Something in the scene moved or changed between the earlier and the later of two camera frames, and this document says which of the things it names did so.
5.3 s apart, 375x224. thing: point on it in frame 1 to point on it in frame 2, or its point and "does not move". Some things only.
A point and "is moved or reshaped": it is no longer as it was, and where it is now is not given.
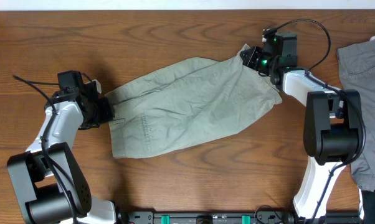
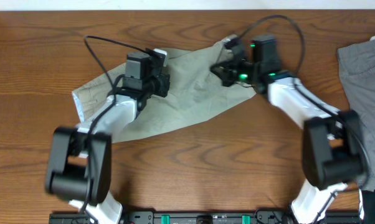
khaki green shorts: [185, 101] is moved or reshaped
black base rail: [260, 217] does not move
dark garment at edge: [374, 206] does not move
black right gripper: [249, 61] to [223, 74]
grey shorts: [363, 68] does not move
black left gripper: [109, 114] to [164, 79]
